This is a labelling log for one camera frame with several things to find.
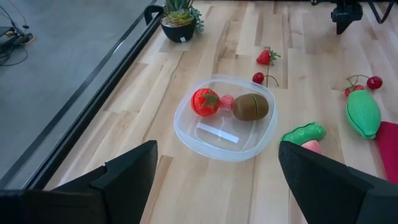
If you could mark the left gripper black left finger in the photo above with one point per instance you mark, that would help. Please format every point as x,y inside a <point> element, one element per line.
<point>93,199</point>

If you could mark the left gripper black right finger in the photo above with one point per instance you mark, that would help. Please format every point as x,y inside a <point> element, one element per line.
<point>335,196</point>

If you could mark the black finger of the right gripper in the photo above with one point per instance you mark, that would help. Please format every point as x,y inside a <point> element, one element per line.
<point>339,27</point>
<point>346,25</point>

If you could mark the pink toy peach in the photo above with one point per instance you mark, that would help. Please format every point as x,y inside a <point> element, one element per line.
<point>313,146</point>

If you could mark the twin red cherries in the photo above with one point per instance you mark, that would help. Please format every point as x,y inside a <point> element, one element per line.
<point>374,82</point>

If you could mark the green toy cucumber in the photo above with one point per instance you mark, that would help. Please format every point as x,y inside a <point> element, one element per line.
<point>306,133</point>

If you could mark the red toy strawberry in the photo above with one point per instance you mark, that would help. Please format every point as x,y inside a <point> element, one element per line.
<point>264,58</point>

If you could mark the green toy corn husk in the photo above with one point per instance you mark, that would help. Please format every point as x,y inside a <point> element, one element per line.
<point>363,115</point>

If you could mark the single red cherry with stem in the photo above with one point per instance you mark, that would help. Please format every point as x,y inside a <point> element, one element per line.
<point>258,77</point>

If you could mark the brown toy kiwi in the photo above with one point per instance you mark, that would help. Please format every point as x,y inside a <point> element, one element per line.
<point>248,109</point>

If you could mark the small translucent pink toy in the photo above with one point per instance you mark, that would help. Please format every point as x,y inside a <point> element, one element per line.
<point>227,102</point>

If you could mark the red toy tomato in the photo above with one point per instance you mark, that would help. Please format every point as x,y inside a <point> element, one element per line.
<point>202,104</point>

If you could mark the clear plastic tupperware container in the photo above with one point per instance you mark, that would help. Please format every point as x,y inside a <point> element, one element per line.
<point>217,146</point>

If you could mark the red cloth napkin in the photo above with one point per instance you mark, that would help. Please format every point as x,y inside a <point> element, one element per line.
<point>390,149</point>

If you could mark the succulent plant in black pot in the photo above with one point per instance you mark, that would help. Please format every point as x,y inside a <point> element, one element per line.
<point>178,29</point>

